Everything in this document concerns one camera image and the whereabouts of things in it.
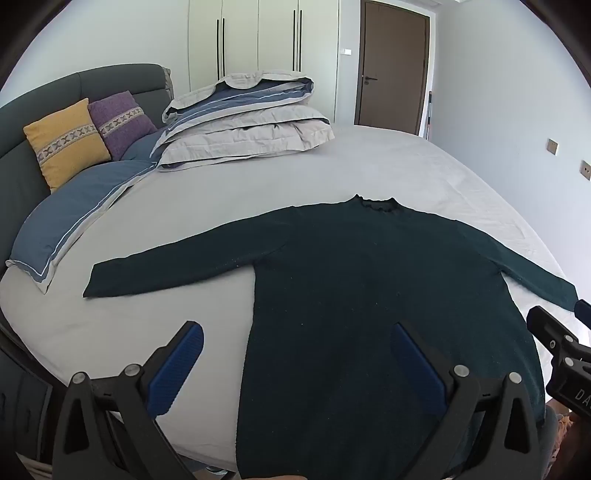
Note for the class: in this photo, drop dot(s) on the purple patterned cushion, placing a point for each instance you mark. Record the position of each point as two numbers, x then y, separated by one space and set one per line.
122 124

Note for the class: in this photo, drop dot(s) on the yellow patterned cushion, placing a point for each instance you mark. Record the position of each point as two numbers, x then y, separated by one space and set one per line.
69 143

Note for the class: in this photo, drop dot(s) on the dark grey padded headboard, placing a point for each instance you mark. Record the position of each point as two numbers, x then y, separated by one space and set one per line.
27 184

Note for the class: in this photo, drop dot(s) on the dark green sweater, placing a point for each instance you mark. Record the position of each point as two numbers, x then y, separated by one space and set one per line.
351 277

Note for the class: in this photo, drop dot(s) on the folded blue grey duvet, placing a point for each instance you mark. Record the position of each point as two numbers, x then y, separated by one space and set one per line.
240 94

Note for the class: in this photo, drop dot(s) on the brown door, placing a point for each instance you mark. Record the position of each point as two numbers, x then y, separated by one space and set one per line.
392 60

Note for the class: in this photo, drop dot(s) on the beige wall socket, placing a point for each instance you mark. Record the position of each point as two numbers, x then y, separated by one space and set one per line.
586 170
552 146

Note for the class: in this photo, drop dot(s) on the thin pole beside door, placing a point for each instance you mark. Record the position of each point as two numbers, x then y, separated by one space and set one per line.
430 115

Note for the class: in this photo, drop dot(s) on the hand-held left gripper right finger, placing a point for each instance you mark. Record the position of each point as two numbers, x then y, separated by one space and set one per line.
418 369

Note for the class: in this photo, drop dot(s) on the bed with white sheet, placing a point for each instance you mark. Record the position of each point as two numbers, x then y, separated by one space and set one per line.
184 221

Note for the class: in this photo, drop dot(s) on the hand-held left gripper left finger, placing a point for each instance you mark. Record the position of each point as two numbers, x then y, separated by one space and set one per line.
178 369

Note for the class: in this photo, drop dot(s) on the large blue pillow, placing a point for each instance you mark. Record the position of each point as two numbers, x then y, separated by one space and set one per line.
78 203

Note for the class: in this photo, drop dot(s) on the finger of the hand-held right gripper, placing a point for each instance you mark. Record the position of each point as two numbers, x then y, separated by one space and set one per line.
584 310
547 325

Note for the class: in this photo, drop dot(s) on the dark nightstand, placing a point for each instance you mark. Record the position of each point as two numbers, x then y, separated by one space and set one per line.
23 401

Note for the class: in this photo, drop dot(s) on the white wardrobe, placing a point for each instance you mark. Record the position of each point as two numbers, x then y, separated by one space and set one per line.
258 37

